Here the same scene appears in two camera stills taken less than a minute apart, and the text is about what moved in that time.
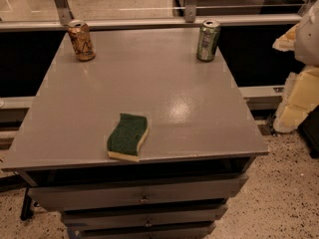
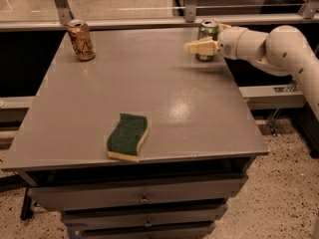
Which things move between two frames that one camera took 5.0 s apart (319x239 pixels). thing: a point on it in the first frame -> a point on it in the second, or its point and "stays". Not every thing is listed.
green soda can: x=208 y=39 stays
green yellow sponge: x=125 y=136 stays
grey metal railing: x=191 y=16 stays
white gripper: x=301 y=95 -> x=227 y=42
